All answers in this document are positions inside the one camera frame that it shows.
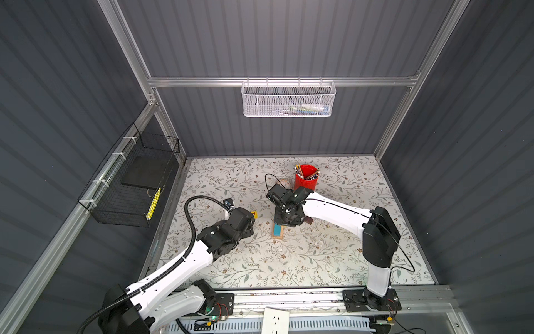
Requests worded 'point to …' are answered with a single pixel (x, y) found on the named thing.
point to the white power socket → (275, 321)
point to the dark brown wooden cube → (309, 220)
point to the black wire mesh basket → (129, 188)
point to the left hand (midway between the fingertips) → (243, 224)
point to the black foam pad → (147, 171)
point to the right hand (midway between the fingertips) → (280, 223)
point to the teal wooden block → (277, 229)
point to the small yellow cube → (255, 213)
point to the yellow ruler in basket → (153, 204)
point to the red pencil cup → (306, 177)
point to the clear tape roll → (285, 182)
